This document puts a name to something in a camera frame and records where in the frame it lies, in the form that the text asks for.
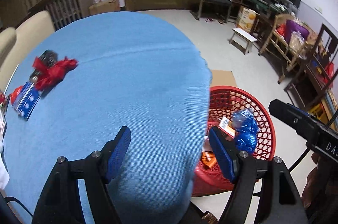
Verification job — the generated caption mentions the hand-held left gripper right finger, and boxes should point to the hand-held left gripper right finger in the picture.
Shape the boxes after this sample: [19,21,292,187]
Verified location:
[209,126,308,224]

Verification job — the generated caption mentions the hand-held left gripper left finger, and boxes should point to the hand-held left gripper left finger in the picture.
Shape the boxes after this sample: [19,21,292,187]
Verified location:
[32,126,132,224]

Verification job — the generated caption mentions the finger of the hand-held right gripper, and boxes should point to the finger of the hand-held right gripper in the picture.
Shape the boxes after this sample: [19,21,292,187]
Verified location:
[268,99,321,139]

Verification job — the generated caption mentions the blue plastic bag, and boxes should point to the blue plastic bag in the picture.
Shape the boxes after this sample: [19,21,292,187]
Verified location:
[232,109,260,153]

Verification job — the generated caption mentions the orange snack packet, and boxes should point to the orange snack packet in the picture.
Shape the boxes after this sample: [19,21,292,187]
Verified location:
[219,116,235,138]

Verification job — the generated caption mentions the red plastic basket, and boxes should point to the red plastic basket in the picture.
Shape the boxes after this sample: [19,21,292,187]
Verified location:
[191,85,276,198]

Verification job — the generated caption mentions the person's right hand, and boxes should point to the person's right hand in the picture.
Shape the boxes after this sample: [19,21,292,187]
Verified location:
[301,151,338,211]

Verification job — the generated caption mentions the dark wooden chair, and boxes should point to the dark wooden chair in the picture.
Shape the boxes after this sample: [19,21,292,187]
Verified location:
[284,23,338,111]

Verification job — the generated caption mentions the flat cardboard sheet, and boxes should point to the flat cardboard sheet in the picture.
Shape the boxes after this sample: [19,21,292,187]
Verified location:
[210,69,238,88]

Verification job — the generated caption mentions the light wooden chair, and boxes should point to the light wooden chair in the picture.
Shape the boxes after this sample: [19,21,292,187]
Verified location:
[259,14,312,84]

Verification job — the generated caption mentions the blue table cloth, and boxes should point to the blue table cloth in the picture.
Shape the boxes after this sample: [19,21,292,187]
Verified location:
[0,11,213,224]

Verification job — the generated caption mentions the purple cushion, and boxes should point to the purple cushion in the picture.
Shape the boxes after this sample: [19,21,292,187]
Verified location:
[285,19,310,41]

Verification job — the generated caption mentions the small white-top stool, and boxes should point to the small white-top stool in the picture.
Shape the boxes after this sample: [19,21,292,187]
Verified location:
[228,27,258,56]

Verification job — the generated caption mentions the red plastic bag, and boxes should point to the red plastic bag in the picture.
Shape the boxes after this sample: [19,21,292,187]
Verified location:
[32,56,79,91]

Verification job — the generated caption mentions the blue flat box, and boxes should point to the blue flat box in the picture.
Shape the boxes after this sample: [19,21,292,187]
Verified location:
[12,79,44,121]

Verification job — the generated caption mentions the orange printed box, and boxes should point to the orange printed box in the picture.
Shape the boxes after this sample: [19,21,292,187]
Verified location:
[236,6,258,32]

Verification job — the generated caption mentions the black plastic bag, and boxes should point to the black plastic bag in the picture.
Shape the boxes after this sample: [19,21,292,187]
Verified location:
[30,49,59,82]

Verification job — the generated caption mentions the red packet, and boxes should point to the red packet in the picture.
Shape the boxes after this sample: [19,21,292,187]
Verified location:
[8,85,24,106]

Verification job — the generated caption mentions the brown cardboard box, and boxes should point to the brown cardboard box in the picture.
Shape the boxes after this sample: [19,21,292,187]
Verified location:
[88,0,120,15]

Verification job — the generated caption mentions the beige sofa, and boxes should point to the beige sofa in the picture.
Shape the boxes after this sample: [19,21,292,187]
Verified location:
[0,10,56,92]

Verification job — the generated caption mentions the wooden crib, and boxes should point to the wooden crib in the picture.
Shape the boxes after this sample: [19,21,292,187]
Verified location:
[28,0,97,30]

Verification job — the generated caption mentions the black cable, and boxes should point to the black cable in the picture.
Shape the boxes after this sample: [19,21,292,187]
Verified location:
[4,196,35,217]
[288,108,338,173]

